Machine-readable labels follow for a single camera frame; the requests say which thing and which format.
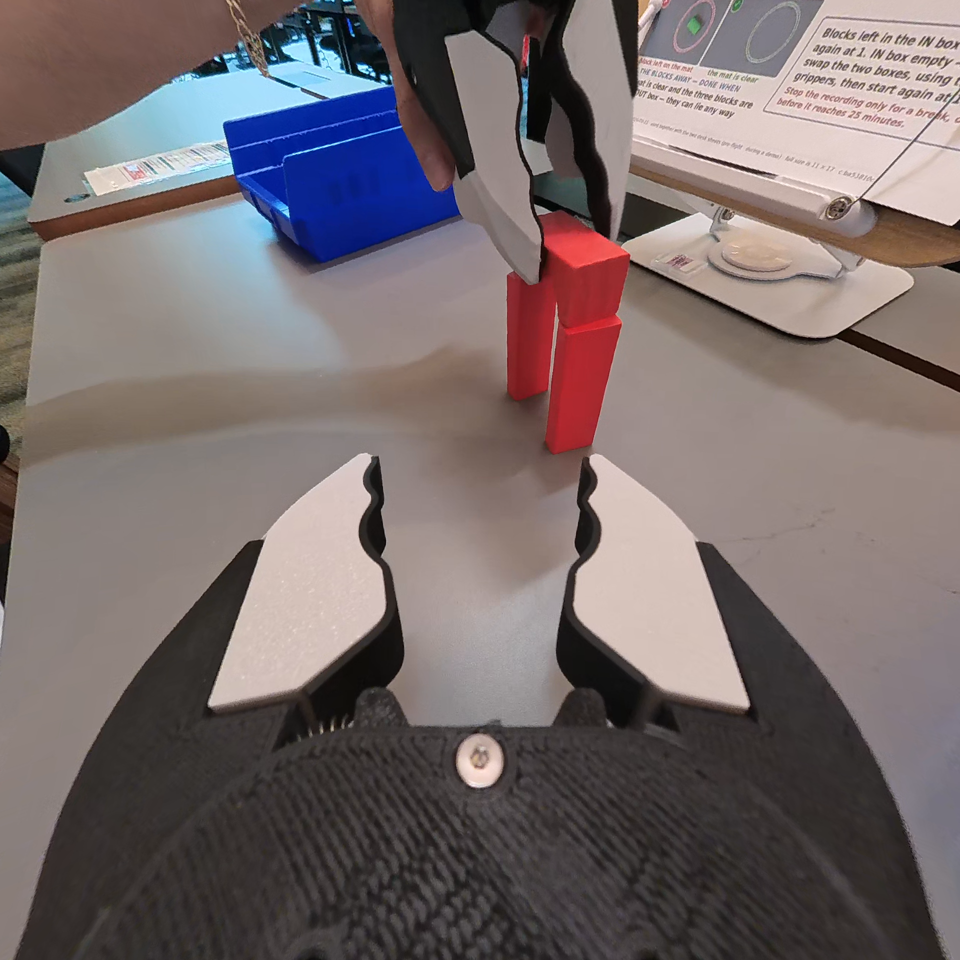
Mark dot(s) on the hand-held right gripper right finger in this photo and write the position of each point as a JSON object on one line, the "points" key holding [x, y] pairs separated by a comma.
{"points": [[652, 600]]}

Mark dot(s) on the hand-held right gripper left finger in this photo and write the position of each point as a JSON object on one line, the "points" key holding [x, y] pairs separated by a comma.
{"points": [[300, 600]]}

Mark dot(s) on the red arch block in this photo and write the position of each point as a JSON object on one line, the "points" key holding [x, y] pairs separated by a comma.
{"points": [[589, 270]]}

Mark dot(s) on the instruction sheet on wooden stand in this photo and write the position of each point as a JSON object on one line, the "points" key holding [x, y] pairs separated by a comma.
{"points": [[825, 300]]}

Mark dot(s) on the blue plastic bin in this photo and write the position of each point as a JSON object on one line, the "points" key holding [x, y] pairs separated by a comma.
{"points": [[352, 202]]}

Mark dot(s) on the printed instruction sheet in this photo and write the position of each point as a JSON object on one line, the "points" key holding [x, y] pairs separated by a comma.
{"points": [[825, 75]]}

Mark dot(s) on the wood-edged grey desk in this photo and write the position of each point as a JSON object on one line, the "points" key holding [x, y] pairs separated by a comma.
{"points": [[187, 112]]}

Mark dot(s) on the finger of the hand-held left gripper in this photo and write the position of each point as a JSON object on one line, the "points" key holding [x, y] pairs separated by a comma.
{"points": [[611, 112], [491, 165]]}

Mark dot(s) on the person's left hand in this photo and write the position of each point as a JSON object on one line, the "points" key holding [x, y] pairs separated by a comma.
{"points": [[420, 142]]}

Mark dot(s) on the person's left forearm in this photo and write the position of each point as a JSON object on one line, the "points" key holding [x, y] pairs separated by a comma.
{"points": [[112, 75]]}

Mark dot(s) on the red plank block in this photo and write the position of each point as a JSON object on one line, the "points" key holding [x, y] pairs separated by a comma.
{"points": [[581, 390], [529, 345]]}

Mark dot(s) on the label sheet in plastic sleeve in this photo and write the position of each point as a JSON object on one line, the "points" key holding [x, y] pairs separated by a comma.
{"points": [[157, 165]]}

